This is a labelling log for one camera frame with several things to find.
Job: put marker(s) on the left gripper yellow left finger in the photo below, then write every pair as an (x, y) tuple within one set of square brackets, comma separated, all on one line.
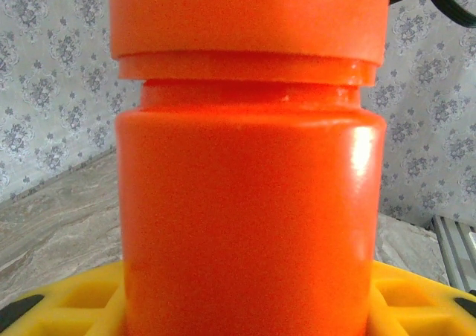
[(67, 310)]

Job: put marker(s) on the right aluminium side rail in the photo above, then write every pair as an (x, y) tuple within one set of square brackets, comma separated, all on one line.
[(457, 250)]

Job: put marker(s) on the orange pill bottle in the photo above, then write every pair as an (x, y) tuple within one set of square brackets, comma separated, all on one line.
[(249, 209)]

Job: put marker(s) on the orange bottle cap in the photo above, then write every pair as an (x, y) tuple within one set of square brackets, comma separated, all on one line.
[(241, 16)]

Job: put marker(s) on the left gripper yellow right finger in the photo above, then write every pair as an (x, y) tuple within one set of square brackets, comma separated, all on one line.
[(416, 306)]

